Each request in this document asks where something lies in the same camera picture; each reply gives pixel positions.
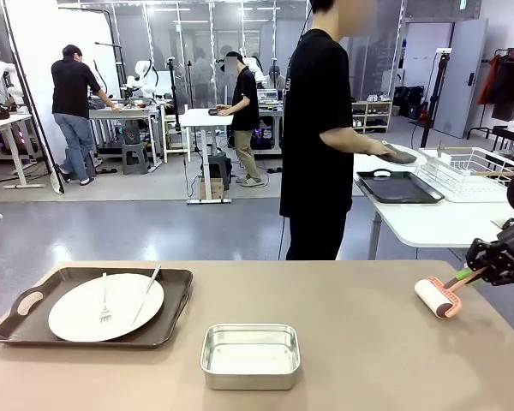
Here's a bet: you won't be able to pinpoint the orange jacket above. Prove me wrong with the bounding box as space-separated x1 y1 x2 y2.
478 55 500 106

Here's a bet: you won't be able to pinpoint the person in black cap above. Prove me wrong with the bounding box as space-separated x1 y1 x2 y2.
215 50 266 188

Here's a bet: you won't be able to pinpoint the black stool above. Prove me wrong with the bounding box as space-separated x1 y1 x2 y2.
207 153 233 192

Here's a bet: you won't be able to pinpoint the black jacket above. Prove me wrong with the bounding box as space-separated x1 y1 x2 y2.
492 55 514 122

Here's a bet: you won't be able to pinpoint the white side table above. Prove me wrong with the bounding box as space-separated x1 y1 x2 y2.
351 152 514 260

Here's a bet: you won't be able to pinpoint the black bags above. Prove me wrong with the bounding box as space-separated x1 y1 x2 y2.
392 85 426 120

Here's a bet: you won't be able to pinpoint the dark brown handled tray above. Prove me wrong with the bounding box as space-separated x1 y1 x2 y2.
0 267 194 350

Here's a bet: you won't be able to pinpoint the black handled tray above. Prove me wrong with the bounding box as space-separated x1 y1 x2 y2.
355 169 445 205

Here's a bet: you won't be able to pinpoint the black tripod with lamp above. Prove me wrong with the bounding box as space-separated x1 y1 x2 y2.
418 47 454 149

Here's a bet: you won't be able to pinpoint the person in black T-shirt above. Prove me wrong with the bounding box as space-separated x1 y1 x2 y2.
278 0 380 261

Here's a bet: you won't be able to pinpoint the silver table knife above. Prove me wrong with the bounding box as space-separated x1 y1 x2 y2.
130 264 162 327

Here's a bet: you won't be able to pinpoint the dark dish cloth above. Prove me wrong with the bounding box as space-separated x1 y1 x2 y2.
376 144 417 165

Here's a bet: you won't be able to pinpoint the white round plate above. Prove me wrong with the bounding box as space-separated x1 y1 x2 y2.
380 140 430 168
47 272 165 343

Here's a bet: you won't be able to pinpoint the grey plastic stool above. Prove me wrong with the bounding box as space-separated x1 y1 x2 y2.
121 143 150 176

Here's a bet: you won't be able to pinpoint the cardboard box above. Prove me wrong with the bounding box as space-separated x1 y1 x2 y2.
199 176 224 201

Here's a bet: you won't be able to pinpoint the white backdrop screen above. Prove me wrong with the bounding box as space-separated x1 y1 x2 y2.
3 0 122 172

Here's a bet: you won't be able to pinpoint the person's right hand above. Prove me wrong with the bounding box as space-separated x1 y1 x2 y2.
366 139 391 158

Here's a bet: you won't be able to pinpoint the person's right forearm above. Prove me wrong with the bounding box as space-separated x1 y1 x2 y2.
319 127 376 154

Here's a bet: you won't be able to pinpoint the white wire dish rack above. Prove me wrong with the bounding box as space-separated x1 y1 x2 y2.
415 146 514 204

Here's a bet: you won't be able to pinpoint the white desk with equipment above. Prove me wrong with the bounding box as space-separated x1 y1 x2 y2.
0 113 46 200

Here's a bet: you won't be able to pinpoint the rectangular metal container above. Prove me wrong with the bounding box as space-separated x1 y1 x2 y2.
200 323 302 391

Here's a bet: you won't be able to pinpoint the wooden shoe shelf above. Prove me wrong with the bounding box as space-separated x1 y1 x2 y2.
350 100 394 134

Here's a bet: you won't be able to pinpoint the man in blue jeans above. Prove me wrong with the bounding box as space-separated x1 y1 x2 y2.
50 44 123 187

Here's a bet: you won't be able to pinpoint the grey door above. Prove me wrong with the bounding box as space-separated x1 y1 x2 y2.
432 19 489 139

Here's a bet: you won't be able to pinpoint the white desk with robot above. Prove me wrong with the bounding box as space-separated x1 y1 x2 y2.
88 105 164 169

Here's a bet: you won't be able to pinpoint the white standing desk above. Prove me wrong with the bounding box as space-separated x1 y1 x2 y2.
179 108 236 206

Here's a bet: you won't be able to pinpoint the silver fork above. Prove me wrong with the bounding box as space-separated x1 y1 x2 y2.
98 272 114 325

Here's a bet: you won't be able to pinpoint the black light stand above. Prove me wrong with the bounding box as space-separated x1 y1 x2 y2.
0 0 66 196

